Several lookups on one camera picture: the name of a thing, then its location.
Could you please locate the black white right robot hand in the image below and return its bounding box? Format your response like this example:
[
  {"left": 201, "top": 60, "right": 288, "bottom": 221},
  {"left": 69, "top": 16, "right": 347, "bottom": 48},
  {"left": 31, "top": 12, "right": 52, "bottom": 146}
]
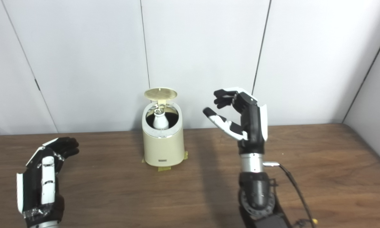
[{"left": 203, "top": 87, "right": 268, "bottom": 155}]

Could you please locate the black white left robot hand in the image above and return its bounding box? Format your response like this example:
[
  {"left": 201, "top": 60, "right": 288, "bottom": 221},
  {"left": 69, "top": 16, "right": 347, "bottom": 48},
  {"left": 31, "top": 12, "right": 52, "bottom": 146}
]
[{"left": 16, "top": 137, "right": 80, "bottom": 227}]

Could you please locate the small white plastic bottle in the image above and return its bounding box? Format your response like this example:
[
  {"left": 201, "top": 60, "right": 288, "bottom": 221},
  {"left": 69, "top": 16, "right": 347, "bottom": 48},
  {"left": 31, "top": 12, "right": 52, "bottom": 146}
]
[{"left": 153, "top": 108, "right": 170, "bottom": 130}]

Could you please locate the cream-colored round bin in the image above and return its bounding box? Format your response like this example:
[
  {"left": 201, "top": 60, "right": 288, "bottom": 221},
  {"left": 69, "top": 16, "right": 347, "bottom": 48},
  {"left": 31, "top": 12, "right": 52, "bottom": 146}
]
[{"left": 142, "top": 101, "right": 185, "bottom": 167}]

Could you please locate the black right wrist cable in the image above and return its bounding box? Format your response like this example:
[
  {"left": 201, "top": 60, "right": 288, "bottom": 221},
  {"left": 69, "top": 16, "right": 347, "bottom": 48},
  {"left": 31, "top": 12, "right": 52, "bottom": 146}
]
[{"left": 263, "top": 162, "right": 315, "bottom": 228}]

